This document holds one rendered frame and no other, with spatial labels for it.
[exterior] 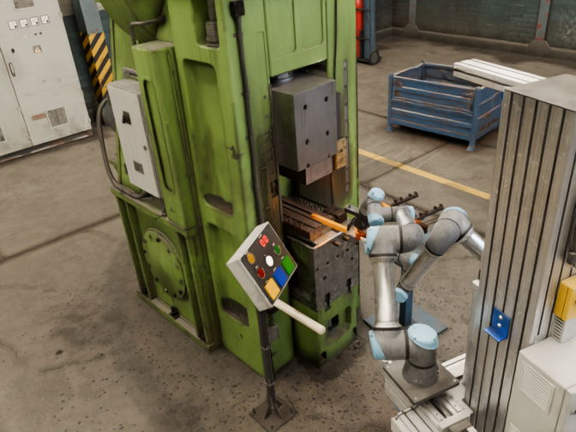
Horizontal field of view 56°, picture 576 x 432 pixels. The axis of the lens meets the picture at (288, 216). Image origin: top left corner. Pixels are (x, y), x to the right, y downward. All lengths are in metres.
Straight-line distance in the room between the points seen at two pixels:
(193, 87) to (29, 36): 4.81
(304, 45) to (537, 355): 1.77
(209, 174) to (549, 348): 1.89
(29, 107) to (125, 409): 4.89
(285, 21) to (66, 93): 5.32
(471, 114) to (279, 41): 3.96
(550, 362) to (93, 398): 2.68
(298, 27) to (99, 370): 2.48
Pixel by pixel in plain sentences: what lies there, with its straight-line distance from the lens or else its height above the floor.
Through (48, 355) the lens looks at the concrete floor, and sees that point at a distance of 4.14.
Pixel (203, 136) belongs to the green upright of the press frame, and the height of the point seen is 1.51.
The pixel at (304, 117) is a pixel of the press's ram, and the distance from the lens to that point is 2.67.
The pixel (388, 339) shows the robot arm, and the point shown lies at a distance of 2.20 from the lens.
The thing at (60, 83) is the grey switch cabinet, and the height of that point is 0.79.
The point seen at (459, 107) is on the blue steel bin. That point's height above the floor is 0.46.
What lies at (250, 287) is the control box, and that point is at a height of 1.05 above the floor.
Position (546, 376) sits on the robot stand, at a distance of 1.91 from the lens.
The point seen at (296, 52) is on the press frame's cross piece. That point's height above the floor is 1.91.
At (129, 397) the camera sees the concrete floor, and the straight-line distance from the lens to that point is 3.62.
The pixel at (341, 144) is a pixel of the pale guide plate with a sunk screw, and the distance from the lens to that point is 3.13.
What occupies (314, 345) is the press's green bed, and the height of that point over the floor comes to 0.18.
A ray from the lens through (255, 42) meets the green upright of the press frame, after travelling 2.58.
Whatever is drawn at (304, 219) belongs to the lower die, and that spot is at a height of 0.99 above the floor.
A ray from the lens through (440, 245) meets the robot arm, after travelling 2.42.
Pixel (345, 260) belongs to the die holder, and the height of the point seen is 0.71.
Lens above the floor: 2.53
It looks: 30 degrees down
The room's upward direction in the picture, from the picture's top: 5 degrees counter-clockwise
